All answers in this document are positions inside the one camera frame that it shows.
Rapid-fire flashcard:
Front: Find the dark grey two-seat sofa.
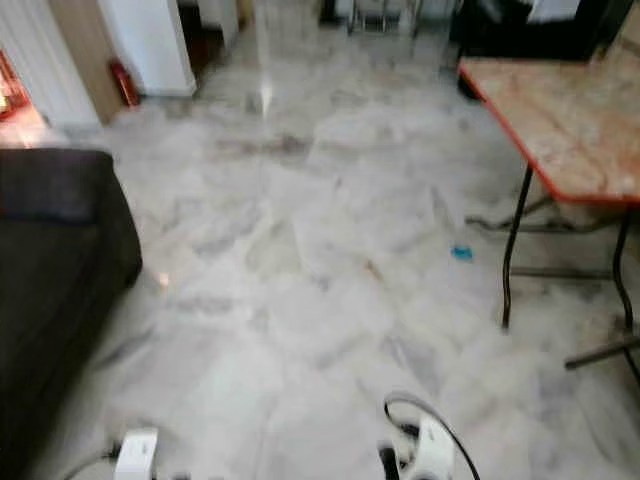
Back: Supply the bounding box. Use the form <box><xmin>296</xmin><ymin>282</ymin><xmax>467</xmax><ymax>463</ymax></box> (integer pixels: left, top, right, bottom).
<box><xmin>0</xmin><ymin>147</ymin><xmax>144</xmax><ymax>480</ymax></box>

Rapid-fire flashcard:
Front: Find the orange-edged marble folding table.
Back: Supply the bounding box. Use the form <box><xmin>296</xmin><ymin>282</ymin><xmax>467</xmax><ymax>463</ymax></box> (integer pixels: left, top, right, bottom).
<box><xmin>458</xmin><ymin>55</ymin><xmax>640</xmax><ymax>386</ymax></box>

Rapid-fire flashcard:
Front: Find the black cabinet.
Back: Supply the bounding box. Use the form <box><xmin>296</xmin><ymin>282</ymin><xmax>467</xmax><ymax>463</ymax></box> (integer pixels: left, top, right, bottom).
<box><xmin>448</xmin><ymin>0</ymin><xmax>637</xmax><ymax>101</ymax></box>

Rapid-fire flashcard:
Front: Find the red fire extinguisher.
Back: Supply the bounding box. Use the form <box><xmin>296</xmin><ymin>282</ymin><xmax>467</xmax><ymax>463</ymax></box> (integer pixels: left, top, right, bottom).
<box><xmin>110</xmin><ymin>58</ymin><xmax>141</xmax><ymax>108</ymax></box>

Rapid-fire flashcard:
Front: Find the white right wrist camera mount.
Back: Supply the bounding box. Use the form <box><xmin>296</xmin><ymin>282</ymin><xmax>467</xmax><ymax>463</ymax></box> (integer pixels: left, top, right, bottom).
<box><xmin>410</xmin><ymin>418</ymin><xmax>456</xmax><ymax>480</ymax></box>

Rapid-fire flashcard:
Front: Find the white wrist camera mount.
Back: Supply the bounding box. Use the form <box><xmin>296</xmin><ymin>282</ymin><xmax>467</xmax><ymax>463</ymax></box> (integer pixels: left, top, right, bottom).
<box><xmin>410</xmin><ymin>418</ymin><xmax>456</xmax><ymax>480</ymax></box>
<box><xmin>113</xmin><ymin>428</ymin><xmax>161</xmax><ymax>480</ymax></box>

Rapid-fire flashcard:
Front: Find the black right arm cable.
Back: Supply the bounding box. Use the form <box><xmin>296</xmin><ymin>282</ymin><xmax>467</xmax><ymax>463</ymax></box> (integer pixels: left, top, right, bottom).
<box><xmin>382</xmin><ymin>391</ymin><xmax>481</xmax><ymax>480</ymax></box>

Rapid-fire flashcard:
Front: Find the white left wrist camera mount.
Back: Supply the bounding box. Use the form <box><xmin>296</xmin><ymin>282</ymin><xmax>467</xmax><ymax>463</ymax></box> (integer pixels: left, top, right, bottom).
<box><xmin>113</xmin><ymin>428</ymin><xmax>161</xmax><ymax>480</ymax></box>

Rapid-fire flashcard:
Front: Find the metal frame chair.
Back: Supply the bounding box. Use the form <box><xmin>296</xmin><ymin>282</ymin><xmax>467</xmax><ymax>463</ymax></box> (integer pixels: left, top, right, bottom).
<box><xmin>345</xmin><ymin>0</ymin><xmax>417</xmax><ymax>37</ymax></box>

